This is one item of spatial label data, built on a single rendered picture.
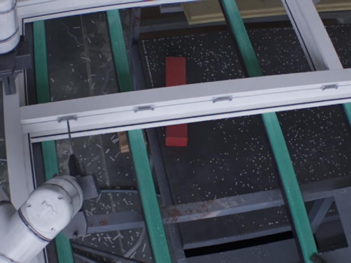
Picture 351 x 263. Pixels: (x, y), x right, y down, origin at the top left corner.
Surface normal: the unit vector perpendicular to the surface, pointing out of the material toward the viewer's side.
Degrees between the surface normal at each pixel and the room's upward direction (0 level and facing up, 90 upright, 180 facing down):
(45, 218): 41
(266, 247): 0
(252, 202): 0
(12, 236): 31
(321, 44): 0
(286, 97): 90
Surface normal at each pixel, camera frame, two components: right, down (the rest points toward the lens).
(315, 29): 0.07, -0.57
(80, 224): -0.01, 0.07
